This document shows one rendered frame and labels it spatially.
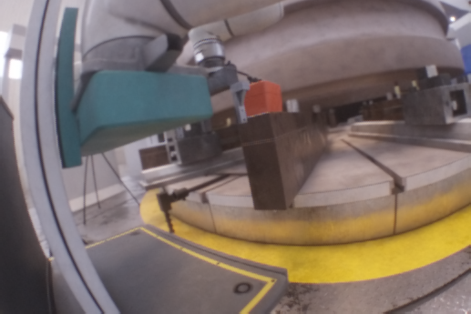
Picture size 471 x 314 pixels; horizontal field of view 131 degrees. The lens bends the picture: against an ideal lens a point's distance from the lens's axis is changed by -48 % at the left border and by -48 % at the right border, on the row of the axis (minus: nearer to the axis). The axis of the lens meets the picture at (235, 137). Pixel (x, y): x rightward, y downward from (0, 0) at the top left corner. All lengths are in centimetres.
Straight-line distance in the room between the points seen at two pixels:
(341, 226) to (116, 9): 108
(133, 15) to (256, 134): 61
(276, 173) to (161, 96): 60
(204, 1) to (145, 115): 15
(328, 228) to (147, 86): 98
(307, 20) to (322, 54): 38
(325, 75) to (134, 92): 132
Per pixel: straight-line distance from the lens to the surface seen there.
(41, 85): 38
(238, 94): 53
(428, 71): 160
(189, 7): 28
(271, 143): 75
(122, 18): 29
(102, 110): 21
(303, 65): 147
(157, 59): 23
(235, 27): 59
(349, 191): 95
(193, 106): 26
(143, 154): 304
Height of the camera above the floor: 63
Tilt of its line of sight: 1 degrees down
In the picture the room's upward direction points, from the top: 11 degrees counter-clockwise
